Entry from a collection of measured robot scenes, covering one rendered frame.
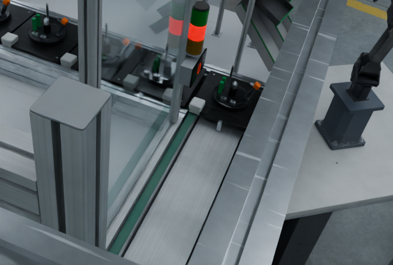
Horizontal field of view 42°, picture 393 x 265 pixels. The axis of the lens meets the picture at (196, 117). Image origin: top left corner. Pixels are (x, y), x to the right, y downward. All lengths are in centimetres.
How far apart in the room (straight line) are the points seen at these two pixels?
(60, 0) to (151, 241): 136
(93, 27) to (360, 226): 229
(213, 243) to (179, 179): 142
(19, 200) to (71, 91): 17
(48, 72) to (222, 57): 74
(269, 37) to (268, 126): 181
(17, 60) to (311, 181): 113
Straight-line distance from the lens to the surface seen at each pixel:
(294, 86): 30
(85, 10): 87
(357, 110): 185
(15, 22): 216
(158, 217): 154
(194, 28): 148
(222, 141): 177
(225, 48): 229
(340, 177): 188
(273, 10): 193
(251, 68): 221
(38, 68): 195
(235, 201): 23
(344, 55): 409
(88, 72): 93
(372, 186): 191
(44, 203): 62
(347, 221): 293
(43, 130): 53
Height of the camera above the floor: 216
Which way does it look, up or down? 43 degrees down
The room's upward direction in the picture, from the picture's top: 11 degrees clockwise
